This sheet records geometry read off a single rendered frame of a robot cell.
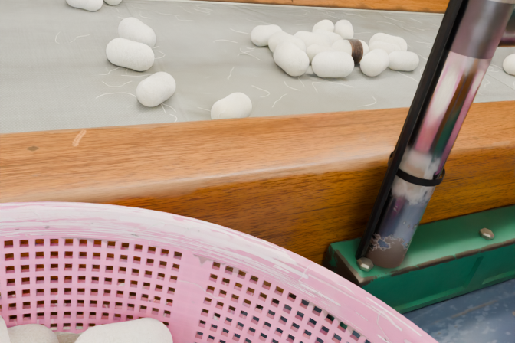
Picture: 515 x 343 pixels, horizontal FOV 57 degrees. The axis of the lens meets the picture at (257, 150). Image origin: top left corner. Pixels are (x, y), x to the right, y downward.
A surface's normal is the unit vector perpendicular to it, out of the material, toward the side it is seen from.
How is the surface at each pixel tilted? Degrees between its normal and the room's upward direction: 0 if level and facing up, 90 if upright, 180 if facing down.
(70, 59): 0
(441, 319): 0
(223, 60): 0
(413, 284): 90
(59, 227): 75
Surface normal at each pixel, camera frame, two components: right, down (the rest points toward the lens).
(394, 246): -0.03, 0.51
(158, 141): 0.17, -0.85
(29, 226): 0.28, 0.29
